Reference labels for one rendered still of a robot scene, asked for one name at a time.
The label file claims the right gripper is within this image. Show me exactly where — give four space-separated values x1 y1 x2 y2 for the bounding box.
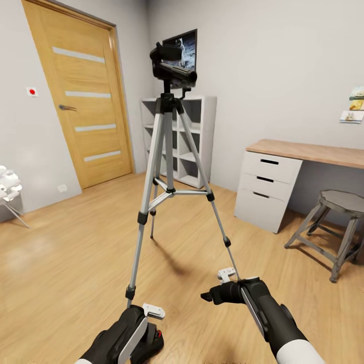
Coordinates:
201 281 238 305

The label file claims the camera tripod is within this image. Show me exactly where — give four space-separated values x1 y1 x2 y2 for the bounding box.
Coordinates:
125 42 241 308

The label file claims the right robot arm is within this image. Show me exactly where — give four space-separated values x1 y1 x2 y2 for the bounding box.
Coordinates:
201 267 326 364

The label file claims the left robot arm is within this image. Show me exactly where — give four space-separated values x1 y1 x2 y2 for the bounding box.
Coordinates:
75 303 165 364

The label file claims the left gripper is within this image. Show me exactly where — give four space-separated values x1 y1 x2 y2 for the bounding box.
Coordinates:
140 322 160 345

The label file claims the digital camera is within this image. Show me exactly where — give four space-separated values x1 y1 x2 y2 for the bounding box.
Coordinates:
130 332 164 364

